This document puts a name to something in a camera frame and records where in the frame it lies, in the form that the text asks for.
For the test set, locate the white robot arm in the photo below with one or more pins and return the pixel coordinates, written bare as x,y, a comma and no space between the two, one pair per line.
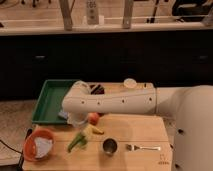
191,107

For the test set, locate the clear plastic cup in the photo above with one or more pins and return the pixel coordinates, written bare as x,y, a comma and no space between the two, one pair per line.
77,119

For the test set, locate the green pepper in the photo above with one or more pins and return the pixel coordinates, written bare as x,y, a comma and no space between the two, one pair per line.
80,138

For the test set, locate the small metal cup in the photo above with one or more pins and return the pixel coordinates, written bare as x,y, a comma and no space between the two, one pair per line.
109,146

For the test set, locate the dark brown object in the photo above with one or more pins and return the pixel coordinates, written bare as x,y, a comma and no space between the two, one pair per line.
97,89

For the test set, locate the white round lid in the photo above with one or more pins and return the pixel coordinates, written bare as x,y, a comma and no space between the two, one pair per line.
130,83

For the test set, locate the yellow banana toy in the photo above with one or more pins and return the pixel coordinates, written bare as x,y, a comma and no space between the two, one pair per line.
95,130

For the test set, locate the blue sponge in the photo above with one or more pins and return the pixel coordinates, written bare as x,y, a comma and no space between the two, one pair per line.
63,115

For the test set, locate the green plastic tray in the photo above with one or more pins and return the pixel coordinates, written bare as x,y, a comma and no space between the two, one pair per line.
48,105

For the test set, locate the silver fork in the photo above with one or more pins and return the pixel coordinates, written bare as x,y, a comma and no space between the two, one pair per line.
134,147

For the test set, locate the white crumpled cloth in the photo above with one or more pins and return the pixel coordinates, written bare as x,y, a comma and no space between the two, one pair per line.
43,146

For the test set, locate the orange bowl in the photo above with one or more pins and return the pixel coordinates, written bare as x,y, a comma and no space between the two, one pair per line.
29,148

